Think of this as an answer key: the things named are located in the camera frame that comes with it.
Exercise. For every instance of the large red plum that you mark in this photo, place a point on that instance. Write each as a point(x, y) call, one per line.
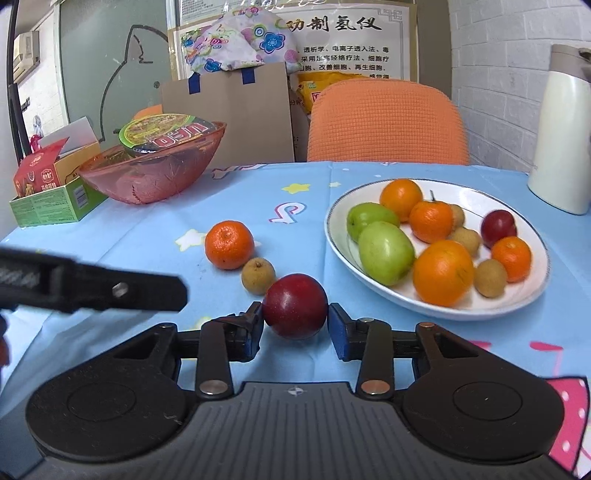
point(295, 307)

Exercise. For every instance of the green tissue box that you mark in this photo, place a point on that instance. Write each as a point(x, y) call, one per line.
point(65, 204)

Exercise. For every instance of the tangerine with stem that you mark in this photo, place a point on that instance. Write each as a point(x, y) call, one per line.
point(229, 245)

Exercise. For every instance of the small mandarin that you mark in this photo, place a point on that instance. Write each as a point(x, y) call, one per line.
point(431, 221)

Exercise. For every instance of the large orange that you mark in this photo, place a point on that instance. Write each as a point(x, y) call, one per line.
point(443, 273)

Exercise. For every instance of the red snack box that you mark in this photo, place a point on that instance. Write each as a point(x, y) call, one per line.
point(39, 171)

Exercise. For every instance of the small red plum on plate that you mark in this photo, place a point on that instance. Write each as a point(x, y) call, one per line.
point(496, 226)

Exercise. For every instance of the instant noodle cup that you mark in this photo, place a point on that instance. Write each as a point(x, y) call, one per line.
point(157, 132)

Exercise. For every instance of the orange chair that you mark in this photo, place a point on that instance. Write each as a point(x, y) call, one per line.
point(379, 120)

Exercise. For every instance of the longan on plate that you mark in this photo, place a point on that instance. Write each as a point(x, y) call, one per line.
point(458, 216)

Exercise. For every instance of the Chinese text poster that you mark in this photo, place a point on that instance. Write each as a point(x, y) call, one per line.
point(378, 39)

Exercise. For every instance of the white thermos jug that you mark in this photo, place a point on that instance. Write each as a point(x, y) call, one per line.
point(560, 175)

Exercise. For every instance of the blue star tablecloth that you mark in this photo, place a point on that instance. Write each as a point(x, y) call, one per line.
point(284, 206)

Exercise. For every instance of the brown longan fruit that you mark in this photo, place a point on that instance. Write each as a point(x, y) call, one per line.
point(258, 275)
point(490, 279)
point(470, 239)

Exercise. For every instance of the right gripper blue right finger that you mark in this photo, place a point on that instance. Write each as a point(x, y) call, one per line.
point(376, 345)

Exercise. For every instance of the orange on plate back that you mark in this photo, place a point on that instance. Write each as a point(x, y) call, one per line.
point(401, 196)

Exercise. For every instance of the pink plastic bowl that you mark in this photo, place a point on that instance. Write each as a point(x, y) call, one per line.
point(151, 177)

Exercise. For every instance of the brown cardboard box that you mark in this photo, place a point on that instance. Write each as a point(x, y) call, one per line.
point(253, 103)

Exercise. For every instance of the small green apple on plate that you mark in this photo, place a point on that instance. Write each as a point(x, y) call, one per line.
point(366, 213)

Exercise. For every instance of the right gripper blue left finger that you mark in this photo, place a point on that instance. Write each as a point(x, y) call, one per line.
point(218, 342)

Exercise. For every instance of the large green apple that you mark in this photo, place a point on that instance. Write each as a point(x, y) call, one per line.
point(386, 253)

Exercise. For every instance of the yellow snack bag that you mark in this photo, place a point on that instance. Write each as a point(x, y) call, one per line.
point(311, 84)

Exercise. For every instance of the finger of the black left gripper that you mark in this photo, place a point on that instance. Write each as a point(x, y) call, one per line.
point(65, 285)

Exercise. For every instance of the floral fabric bundle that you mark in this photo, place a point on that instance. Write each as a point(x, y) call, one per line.
point(246, 37)

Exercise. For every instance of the small tangerine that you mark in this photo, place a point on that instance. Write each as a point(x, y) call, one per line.
point(515, 256)

